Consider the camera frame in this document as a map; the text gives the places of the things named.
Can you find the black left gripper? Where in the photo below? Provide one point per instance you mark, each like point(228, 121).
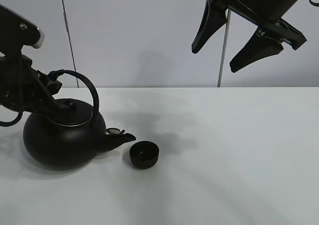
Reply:
point(23, 89)

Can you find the black cast iron teapot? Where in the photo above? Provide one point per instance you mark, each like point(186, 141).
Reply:
point(73, 136)

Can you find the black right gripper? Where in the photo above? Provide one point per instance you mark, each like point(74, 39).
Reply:
point(268, 38)

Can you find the small black teacup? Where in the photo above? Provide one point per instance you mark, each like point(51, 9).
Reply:
point(144, 154)

